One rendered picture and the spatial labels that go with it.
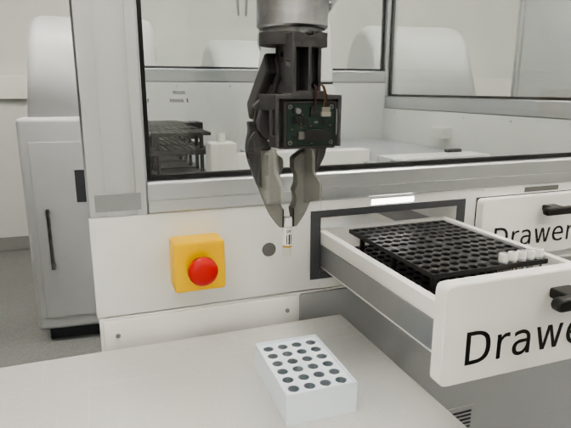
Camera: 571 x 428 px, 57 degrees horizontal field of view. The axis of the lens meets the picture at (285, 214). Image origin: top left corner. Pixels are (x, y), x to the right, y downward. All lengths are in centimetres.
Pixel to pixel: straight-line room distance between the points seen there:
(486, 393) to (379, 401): 53
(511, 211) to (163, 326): 63
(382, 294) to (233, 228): 25
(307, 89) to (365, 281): 29
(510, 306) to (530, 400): 67
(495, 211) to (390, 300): 38
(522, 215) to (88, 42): 76
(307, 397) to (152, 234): 32
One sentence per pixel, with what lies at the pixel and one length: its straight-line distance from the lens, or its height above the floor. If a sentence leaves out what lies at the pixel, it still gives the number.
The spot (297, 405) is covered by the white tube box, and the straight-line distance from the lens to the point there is 60.
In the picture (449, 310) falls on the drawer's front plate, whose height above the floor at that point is 90.
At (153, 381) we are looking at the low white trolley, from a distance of 71.
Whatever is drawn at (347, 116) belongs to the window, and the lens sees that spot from 84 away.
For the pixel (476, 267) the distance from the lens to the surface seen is 70.
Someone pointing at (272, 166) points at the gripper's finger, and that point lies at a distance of 58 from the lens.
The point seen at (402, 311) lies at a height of 86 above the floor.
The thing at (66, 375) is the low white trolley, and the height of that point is 76.
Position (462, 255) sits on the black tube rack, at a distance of 74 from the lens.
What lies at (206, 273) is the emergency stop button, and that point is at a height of 87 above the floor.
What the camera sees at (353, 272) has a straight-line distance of 75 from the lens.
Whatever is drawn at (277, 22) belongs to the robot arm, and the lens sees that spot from 55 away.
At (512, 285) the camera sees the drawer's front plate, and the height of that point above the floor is 92.
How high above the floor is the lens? 112
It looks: 13 degrees down
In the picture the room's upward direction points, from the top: straight up
